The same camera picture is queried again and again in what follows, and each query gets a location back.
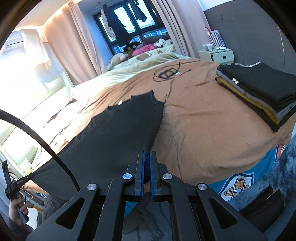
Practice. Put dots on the cream padded headboard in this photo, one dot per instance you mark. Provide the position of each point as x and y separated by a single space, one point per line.
35 110

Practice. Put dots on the grey folded garment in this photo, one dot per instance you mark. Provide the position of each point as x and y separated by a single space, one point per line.
277 114

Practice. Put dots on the person's left hand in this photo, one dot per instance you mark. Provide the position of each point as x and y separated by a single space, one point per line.
18 203

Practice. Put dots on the blue cartoon bed sheet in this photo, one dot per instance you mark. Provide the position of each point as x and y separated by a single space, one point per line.
238 183

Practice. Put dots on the top black folded garment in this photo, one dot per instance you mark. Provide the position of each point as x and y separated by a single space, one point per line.
262 81

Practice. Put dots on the brown bed sheet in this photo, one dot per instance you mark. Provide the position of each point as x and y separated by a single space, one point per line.
207 133

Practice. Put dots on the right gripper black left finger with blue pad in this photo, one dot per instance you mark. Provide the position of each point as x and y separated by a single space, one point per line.
139 176

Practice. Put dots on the black folded garment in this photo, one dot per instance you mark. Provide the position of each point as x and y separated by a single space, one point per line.
260 112
262 81

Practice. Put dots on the grey fluffy rug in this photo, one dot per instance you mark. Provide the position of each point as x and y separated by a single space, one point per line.
280 177

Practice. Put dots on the hanging dark clothes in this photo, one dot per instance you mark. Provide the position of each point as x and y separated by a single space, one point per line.
121 34

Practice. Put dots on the pink curtain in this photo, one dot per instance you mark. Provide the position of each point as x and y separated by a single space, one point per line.
70 39
185 22

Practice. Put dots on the black knit shirt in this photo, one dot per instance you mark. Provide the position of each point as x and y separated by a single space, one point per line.
112 140

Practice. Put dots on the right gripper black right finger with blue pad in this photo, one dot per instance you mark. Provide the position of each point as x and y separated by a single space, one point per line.
155 179

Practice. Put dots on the white air conditioner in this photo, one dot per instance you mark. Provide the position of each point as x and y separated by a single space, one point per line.
14 41

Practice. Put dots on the pink left curtain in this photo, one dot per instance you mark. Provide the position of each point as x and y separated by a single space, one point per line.
70 39

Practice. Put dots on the striped gift bag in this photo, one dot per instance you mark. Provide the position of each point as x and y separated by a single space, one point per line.
215 38

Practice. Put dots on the beige teddy bear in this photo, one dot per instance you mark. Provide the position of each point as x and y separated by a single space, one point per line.
115 60

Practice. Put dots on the dark framed window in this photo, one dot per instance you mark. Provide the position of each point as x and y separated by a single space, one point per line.
140 19

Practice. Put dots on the cream nightstand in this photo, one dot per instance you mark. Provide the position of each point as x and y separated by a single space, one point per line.
224 57

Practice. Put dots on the pink plush toy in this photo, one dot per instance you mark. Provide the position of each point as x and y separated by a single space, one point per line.
143 49

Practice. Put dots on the yellow folded garment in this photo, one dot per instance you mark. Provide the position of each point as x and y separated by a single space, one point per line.
254 103

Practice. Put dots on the cream blanket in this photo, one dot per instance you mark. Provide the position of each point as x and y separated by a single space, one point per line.
121 73

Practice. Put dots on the bottom black folded garment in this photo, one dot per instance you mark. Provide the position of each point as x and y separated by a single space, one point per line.
260 112

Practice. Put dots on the pink right curtain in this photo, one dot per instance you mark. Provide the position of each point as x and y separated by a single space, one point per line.
185 22

